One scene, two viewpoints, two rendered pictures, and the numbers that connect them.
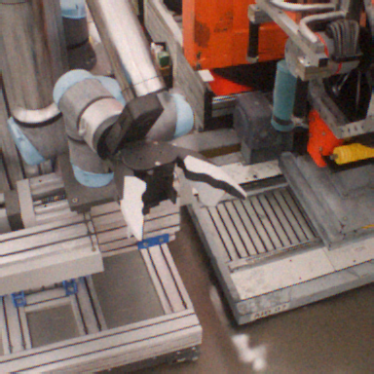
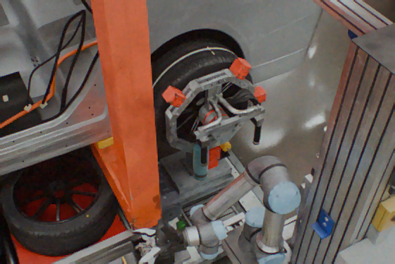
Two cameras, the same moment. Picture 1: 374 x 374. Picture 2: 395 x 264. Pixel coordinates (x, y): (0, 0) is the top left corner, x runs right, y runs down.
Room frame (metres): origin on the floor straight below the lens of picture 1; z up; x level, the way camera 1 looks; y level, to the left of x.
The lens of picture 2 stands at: (1.98, 1.60, 2.98)
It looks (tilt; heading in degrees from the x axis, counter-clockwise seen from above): 47 degrees down; 260
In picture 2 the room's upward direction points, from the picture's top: straight up
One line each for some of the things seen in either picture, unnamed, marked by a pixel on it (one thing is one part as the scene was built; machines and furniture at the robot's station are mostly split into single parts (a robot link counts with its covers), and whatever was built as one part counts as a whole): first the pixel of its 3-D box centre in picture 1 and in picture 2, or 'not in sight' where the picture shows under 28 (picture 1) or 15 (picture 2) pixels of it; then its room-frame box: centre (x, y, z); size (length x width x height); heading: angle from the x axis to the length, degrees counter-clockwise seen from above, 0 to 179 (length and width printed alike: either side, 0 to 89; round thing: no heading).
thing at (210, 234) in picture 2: not in sight; (210, 232); (1.71, 0.50, 1.21); 0.11 x 0.08 x 0.09; 5
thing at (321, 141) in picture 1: (334, 136); (205, 151); (1.50, -0.53, 0.48); 0.16 x 0.12 x 0.17; 107
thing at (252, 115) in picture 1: (282, 127); (156, 195); (1.84, -0.41, 0.26); 0.42 x 0.18 x 0.35; 107
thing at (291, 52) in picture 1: (322, 54); (216, 121); (1.47, -0.43, 0.85); 0.21 x 0.14 x 0.14; 107
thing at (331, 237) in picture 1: (340, 190); (189, 174); (1.59, -0.64, 0.13); 0.50 x 0.36 x 0.10; 17
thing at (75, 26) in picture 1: (64, 17); (257, 224); (1.45, 0.36, 0.98); 0.13 x 0.12 x 0.14; 95
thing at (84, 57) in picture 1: (71, 50); (254, 236); (1.45, 0.35, 0.87); 0.15 x 0.15 x 0.10
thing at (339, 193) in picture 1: (355, 164); (195, 154); (1.54, -0.66, 0.32); 0.40 x 0.30 x 0.28; 17
